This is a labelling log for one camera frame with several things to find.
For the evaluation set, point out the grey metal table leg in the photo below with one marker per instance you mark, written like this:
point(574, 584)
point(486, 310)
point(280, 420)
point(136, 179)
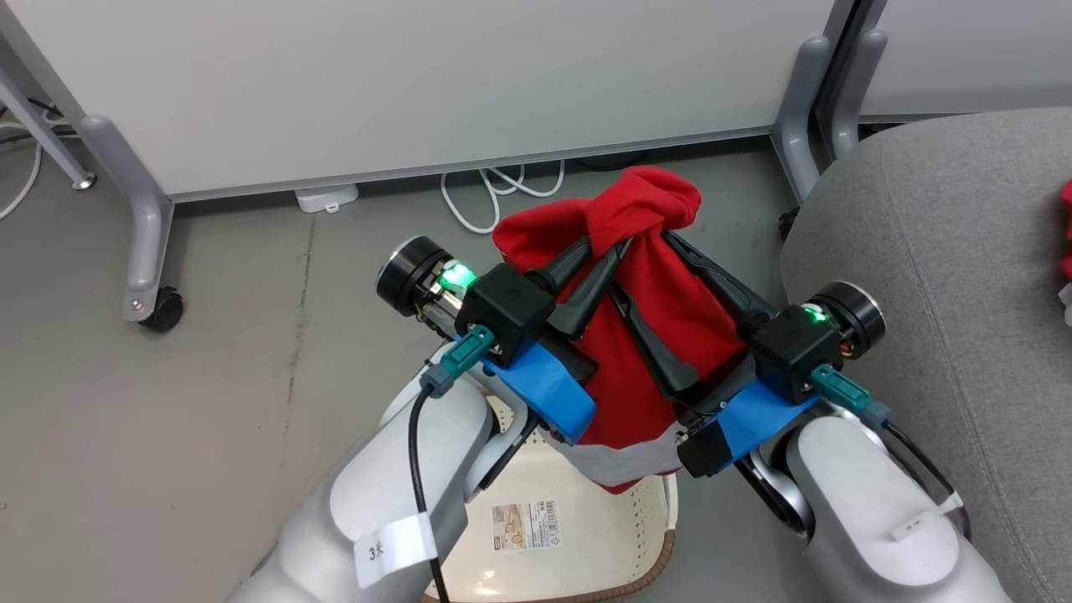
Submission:
point(46, 138)

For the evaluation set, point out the grey fabric sofa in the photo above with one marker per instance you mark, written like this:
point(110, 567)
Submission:
point(963, 251)

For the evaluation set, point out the small white partition panel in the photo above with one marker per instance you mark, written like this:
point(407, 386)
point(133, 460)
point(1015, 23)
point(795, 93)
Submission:
point(963, 50)

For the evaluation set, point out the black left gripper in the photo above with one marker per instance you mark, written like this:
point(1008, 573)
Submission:
point(502, 310)

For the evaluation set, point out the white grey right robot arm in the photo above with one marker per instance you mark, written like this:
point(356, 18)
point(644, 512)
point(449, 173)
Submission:
point(846, 486)

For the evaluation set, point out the grey partition foot with caster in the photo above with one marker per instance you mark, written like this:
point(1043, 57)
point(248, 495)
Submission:
point(147, 251)

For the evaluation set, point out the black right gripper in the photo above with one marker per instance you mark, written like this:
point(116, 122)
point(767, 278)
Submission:
point(791, 347)

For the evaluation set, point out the printed basket label sticker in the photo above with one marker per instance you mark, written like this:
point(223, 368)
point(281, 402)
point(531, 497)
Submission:
point(526, 525)

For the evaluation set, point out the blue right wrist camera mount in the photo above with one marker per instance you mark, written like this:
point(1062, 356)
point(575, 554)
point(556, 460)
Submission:
point(762, 419)

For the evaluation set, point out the large white partition panel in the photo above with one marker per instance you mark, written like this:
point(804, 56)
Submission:
point(419, 84)

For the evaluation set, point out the white power adapter box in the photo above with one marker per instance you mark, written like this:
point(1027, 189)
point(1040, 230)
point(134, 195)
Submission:
point(327, 199)

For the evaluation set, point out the black caster wheel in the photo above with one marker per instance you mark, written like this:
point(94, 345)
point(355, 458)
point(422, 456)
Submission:
point(163, 310)

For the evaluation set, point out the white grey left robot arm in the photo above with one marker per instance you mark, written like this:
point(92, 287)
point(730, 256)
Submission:
point(352, 502)

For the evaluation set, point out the cream plastic laundry basket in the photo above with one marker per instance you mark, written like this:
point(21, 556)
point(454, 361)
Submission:
point(578, 569)

